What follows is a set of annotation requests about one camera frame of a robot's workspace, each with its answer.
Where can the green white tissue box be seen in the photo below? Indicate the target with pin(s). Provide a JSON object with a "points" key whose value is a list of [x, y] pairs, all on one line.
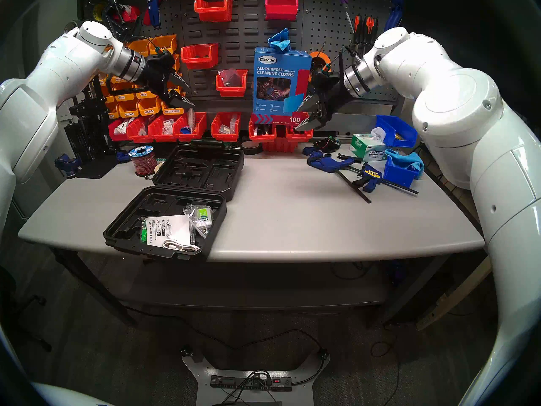
{"points": [[367, 149]]}

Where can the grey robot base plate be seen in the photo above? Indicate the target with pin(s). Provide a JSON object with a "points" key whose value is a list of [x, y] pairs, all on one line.
{"points": [[198, 373]]}

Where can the black tape roll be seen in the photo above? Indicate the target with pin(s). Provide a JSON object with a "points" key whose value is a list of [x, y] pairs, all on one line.
{"points": [[249, 147]]}

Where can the beige masking tape roll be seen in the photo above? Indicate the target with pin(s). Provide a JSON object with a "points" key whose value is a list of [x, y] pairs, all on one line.
{"points": [[158, 167]]}

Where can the orange plastic storage bin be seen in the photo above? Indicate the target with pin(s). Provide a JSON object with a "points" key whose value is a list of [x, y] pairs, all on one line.
{"points": [[124, 97], [171, 110], [129, 109], [167, 43], [148, 107], [146, 95], [113, 110], [109, 98], [174, 87], [176, 62], [102, 77], [139, 45]]}

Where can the blue cleaning cloths carton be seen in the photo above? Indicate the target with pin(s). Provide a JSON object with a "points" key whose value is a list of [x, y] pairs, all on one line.
{"points": [[274, 83]]}

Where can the white printed instruction sheet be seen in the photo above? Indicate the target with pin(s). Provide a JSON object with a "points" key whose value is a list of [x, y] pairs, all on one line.
{"points": [[173, 229]]}

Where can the small blue clamp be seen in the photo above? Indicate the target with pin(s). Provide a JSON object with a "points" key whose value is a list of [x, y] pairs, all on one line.
{"points": [[310, 150]]}

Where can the black power strip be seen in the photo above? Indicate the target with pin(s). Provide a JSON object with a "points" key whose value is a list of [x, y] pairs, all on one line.
{"points": [[224, 382]]}

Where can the blue yellow bar clamp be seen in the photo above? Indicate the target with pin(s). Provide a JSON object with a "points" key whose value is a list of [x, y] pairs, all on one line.
{"points": [[372, 174]]}

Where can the black monitor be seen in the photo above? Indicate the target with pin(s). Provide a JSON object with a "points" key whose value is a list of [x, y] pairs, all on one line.
{"points": [[465, 12]]}

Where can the blue red hand cutter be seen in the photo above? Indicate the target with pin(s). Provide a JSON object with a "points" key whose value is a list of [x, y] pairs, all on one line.
{"points": [[155, 7]]}

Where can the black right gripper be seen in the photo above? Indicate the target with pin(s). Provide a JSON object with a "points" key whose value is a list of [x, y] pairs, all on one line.
{"points": [[336, 98]]}

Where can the red plastic storage bin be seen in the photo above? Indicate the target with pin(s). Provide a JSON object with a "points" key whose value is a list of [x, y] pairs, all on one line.
{"points": [[213, 15], [198, 62], [116, 134], [160, 136], [231, 92], [224, 136], [137, 134], [262, 136], [282, 14], [192, 136], [298, 134]]}

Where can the clear plastic parts bag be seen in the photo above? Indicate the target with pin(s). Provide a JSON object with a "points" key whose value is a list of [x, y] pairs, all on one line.
{"points": [[121, 127], [168, 125], [232, 122], [230, 77]]}

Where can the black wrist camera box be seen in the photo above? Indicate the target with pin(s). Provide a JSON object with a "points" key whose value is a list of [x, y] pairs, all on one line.
{"points": [[325, 80], [164, 57]]}

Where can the black tripod base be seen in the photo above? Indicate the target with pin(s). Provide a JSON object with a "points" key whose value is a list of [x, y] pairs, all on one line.
{"points": [[40, 300]]}

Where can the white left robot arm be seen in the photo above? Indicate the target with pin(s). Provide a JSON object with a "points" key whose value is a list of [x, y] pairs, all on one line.
{"points": [[42, 92]]}

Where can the red tape roll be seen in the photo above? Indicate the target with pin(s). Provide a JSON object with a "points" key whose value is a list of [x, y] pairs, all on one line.
{"points": [[130, 14]]}

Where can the small circuit board pack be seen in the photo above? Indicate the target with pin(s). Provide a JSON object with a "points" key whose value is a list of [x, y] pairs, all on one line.
{"points": [[327, 144]]}

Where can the black table leg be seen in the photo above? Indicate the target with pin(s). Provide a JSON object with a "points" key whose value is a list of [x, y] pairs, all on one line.
{"points": [[95, 289], [401, 295]]}

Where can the orange black screwdriver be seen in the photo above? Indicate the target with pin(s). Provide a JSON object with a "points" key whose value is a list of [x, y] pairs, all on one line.
{"points": [[357, 28], [368, 26]]}

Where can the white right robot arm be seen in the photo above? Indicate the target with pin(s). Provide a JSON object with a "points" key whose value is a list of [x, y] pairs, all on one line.
{"points": [[465, 113]]}

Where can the blue bench vise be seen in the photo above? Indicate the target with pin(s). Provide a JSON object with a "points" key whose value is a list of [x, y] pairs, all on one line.
{"points": [[67, 163]]}

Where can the small blue tool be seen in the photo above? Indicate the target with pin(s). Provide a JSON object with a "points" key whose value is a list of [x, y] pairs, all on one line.
{"points": [[122, 156]]}

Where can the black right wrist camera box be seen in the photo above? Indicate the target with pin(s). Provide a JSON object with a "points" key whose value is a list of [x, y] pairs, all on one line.
{"points": [[325, 80]]}

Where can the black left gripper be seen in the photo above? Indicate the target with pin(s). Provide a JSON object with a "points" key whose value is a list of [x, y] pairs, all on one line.
{"points": [[158, 79]]}

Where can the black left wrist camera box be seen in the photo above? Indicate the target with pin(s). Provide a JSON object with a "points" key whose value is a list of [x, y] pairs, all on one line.
{"points": [[164, 57]]}

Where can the blue spring clamp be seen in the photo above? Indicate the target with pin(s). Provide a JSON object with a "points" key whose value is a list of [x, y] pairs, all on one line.
{"points": [[397, 1], [391, 22]]}

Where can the blue microfiber cloth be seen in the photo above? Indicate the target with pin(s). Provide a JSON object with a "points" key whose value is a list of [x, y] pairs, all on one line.
{"points": [[279, 39], [408, 159]]}

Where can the orange tape roll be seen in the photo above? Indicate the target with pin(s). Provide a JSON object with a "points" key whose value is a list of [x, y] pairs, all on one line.
{"points": [[321, 57]]}

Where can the red ribbed plastic bin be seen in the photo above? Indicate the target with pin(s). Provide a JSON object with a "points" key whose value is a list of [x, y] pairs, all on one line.
{"points": [[281, 146]]}

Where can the yellow tape roll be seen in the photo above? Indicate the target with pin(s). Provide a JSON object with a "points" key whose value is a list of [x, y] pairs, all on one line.
{"points": [[96, 12]]}

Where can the black plastic tool box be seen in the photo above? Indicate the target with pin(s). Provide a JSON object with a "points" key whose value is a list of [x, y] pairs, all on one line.
{"points": [[198, 172]]}

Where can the grey duct tape roll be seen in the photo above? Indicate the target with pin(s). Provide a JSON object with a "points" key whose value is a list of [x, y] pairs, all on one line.
{"points": [[69, 28]]}

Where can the dark grey pegboard panel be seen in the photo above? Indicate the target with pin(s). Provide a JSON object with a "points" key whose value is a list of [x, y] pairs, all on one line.
{"points": [[249, 37]]}

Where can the clear bag green card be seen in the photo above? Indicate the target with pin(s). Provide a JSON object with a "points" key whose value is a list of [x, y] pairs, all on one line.
{"points": [[200, 217]]}

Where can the blue plastic storage bin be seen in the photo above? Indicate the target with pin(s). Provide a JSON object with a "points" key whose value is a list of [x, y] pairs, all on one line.
{"points": [[397, 176], [401, 132]]}

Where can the black metal C-clamp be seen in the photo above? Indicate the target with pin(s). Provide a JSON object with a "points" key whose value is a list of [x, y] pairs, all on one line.
{"points": [[114, 16]]}

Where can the black metal stand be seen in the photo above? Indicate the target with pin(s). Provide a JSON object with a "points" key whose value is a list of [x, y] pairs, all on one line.
{"points": [[91, 130]]}

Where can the large blue bar clamp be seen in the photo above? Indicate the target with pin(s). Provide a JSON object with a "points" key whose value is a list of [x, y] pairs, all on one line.
{"points": [[327, 164]]}

